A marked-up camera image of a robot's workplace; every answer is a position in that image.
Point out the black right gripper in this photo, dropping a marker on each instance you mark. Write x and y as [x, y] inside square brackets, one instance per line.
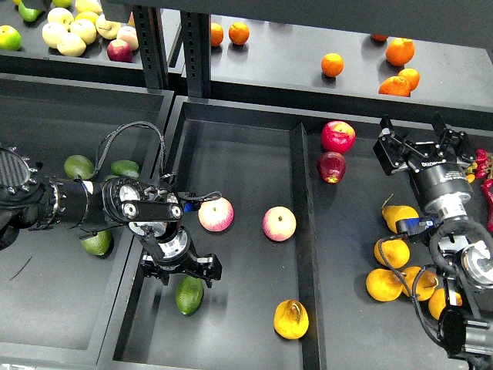
[438, 186]

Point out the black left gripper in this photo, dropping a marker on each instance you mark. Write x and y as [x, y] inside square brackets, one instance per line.
[177, 255]

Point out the green avocado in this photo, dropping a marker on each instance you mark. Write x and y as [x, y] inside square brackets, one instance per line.
[189, 295]

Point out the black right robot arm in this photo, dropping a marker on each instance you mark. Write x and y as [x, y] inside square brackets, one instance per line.
[460, 248]

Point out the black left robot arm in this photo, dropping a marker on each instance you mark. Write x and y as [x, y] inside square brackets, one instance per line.
[152, 212]

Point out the yellow pear top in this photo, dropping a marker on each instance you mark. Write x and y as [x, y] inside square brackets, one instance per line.
[394, 213]

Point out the avocado top right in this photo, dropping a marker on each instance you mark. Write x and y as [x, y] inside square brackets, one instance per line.
[127, 168]

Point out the avocado top left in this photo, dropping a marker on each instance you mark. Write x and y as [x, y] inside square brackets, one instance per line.
[78, 166]

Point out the pale yellow pear front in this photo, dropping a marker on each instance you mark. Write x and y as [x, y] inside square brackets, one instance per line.
[70, 44]

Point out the pale yellow pear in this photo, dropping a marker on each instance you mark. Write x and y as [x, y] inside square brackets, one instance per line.
[60, 16]
[51, 33]
[70, 44]
[107, 29]
[85, 29]

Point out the pale yellow pear right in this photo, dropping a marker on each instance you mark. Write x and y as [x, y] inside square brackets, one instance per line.
[107, 29]

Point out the pale yellow pear centre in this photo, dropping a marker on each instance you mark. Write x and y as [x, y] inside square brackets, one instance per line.
[85, 29]

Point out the pale yellow pear left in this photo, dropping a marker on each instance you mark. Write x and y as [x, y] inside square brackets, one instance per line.
[51, 33]

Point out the pale yellow pear back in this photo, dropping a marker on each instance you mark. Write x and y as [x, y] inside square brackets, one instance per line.
[60, 16]

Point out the pink apple left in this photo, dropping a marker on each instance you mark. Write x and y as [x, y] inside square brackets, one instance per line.
[216, 215]

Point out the pink apple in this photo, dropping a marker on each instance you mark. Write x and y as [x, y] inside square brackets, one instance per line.
[216, 215]
[279, 224]

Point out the orange cherry tomato bunch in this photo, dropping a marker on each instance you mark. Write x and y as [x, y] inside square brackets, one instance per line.
[470, 172]

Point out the red chili peppers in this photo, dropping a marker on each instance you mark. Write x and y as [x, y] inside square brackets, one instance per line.
[484, 171]

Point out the orange on shelf front right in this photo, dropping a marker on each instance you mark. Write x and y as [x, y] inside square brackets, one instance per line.
[395, 86]

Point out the orange on shelf small right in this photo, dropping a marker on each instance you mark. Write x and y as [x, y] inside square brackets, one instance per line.
[412, 76]

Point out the bright red apple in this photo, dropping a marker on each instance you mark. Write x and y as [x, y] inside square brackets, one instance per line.
[337, 136]

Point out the dark red apple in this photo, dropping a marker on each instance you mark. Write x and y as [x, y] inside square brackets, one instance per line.
[331, 167]

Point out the large orange on shelf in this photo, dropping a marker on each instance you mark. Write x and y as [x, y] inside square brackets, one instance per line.
[400, 51]

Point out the pink apple right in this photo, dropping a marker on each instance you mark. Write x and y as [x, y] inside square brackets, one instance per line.
[279, 224]

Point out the orange on shelf middle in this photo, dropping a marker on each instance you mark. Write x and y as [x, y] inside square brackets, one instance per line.
[332, 64]

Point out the black left bin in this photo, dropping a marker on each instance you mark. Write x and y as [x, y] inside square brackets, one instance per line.
[57, 301]

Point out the black bin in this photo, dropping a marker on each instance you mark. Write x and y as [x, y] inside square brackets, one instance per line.
[243, 151]
[57, 301]

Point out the black middle bin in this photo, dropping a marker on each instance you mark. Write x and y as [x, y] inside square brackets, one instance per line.
[243, 151]

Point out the black bin divider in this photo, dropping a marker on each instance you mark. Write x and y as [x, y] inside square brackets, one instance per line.
[313, 347]

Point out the red apple on shelf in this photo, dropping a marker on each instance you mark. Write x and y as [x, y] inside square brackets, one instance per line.
[119, 51]

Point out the orange on shelf far left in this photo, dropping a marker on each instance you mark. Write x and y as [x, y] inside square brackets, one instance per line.
[216, 34]

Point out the peach on shelf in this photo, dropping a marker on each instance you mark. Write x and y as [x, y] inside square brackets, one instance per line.
[128, 34]

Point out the green apple on shelf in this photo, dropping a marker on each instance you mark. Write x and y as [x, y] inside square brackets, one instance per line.
[10, 38]

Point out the black shelf post right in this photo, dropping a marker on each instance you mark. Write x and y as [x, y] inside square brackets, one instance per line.
[195, 33]

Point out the black shelf post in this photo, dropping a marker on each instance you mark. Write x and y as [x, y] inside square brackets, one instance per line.
[151, 46]
[195, 33]

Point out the black shelf post left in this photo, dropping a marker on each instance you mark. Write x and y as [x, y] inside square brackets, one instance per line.
[151, 46]

